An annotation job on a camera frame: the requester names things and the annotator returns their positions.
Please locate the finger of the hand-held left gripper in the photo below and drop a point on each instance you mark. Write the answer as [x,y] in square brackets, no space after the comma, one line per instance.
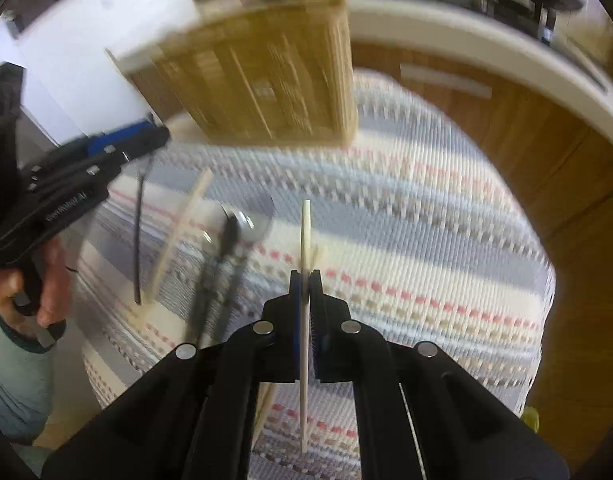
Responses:
[136,147]
[121,132]

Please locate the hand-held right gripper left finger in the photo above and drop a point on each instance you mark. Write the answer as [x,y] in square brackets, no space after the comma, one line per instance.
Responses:
[296,320]

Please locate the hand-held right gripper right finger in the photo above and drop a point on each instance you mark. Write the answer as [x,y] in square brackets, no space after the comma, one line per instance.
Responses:
[317,350]

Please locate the wooden chopstick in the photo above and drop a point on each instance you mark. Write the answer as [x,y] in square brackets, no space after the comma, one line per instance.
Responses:
[181,225]
[305,230]
[266,410]

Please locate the person's left forearm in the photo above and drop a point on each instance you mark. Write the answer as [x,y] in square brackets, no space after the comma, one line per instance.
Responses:
[16,385]

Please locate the person's left hand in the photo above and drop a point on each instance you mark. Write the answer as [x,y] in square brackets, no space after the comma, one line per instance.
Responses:
[54,280]

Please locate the thin black utensil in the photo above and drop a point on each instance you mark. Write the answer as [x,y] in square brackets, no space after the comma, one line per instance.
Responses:
[136,240]

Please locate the white cabinet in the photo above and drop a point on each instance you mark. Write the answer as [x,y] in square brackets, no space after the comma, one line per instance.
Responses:
[86,35]

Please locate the striped woven placemat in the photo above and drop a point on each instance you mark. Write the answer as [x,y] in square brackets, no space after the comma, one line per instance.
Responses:
[411,260]

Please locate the bamboo utensil box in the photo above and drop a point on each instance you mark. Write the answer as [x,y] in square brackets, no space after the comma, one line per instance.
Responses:
[266,75]

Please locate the yellow-green object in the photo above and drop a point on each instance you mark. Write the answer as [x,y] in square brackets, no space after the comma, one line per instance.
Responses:
[531,420]

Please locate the white strip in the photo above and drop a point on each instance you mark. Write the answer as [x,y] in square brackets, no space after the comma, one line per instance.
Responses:
[446,80]

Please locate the white curved counter edge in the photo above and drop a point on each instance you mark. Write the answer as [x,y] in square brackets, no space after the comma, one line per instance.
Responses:
[486,35]

